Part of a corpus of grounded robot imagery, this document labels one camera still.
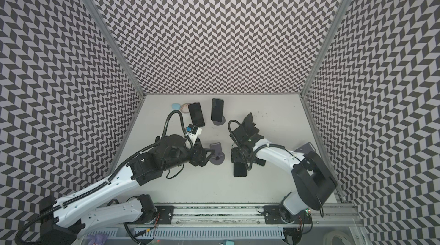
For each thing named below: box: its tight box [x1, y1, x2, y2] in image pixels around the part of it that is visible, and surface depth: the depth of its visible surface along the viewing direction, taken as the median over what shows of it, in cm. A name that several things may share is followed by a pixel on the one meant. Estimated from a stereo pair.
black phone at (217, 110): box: [210, 97, 225, 123], surface depth 98 cm
